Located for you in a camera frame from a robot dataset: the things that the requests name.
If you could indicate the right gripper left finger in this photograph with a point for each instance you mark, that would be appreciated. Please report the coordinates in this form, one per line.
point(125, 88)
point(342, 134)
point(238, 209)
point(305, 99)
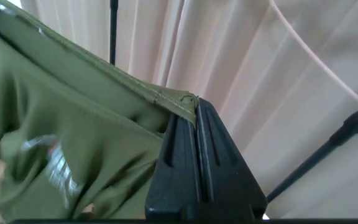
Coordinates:
point(176, 174)

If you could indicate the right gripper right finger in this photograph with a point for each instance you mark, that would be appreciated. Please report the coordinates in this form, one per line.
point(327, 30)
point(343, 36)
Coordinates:
point(228, 180)

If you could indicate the green long-sleeved shirt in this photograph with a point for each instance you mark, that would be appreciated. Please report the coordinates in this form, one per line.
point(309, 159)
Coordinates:
point(57, 109)

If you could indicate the black clothes rack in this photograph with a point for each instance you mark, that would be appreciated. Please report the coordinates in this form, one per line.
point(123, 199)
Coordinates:
point(113, 31)

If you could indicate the beige curtain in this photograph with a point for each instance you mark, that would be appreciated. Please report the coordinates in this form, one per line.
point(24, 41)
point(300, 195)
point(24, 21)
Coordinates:
point(228, 46)

